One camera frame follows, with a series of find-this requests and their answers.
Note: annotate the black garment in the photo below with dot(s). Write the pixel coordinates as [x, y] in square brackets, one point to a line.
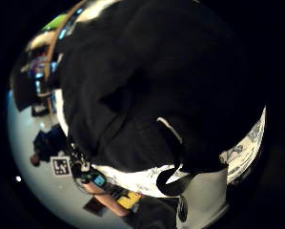
[142, 73]

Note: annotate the white marker cube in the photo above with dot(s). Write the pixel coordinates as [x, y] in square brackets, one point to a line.
[60, 165]

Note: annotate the blue wrist device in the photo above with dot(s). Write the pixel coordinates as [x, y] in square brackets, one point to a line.
[99, 180]

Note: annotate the the person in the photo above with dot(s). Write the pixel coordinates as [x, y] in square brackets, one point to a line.
[154, 214]

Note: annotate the dark brown flat object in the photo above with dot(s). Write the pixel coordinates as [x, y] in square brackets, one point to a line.
[95, 206]

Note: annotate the white blue-patterned cloth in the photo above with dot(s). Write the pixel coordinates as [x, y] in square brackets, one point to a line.
[138, 181]

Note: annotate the yellow object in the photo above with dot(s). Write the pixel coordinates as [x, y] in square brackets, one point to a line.
[128, 200]

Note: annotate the green object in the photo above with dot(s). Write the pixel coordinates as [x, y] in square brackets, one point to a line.
[54, 22]

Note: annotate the wooden shelf frame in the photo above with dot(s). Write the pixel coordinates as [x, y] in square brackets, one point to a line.
[51, 51]

